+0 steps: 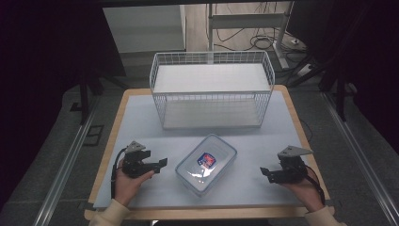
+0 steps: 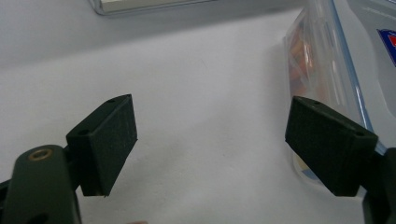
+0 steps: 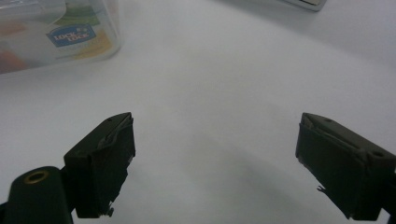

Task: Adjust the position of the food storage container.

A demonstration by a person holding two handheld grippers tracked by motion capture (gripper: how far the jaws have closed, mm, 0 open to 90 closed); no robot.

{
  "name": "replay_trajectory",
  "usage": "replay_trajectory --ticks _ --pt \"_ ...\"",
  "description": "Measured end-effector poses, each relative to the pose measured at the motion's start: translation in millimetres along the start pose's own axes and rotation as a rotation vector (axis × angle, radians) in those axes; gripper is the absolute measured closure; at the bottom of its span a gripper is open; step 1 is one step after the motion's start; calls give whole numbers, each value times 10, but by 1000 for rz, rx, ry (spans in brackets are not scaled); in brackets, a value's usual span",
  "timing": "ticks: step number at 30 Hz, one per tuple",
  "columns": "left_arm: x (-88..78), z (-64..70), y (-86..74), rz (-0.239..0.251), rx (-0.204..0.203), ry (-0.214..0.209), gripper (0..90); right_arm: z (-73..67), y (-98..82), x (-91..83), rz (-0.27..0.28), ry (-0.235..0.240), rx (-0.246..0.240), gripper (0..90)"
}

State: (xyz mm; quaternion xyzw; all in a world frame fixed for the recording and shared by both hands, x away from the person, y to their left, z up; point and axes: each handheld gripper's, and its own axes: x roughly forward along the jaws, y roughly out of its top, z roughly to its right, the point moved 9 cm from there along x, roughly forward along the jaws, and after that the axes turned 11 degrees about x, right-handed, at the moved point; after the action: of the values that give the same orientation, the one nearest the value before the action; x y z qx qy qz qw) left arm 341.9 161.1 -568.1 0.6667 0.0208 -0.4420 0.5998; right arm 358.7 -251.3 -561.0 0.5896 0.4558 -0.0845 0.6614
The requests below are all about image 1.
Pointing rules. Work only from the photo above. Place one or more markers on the white power strip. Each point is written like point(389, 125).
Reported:
point(304, 69)

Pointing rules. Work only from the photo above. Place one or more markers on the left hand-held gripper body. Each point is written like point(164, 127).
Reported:
point(135, 164)

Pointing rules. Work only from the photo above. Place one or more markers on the pale blue table mat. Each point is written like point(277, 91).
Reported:
point(156, 191)

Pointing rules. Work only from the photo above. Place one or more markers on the clear plastic lidded container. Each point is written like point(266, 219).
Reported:
point(205, 164)

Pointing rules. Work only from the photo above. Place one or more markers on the person's right hand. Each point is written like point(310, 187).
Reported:
point(306, 193)

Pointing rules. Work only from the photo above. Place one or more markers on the black floor plate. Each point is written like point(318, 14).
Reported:
point(94, 135)

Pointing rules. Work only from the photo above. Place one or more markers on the black stand legs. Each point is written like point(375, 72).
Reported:
point(340, 97)
point(86, 94)

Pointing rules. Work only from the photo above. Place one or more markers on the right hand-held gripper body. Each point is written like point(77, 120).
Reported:
point(291, 168)

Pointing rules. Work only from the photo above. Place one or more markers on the white cabinet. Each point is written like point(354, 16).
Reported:
point(144, 28)

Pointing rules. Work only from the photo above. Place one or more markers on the person's left hand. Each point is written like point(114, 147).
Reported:
point(128, 186)

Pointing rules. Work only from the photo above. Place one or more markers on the white metal desk frame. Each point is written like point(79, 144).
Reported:
point(247, 20)

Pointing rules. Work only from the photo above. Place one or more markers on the aluminium floor rail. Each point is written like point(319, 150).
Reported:
point(360, 157)
point(66, 169)

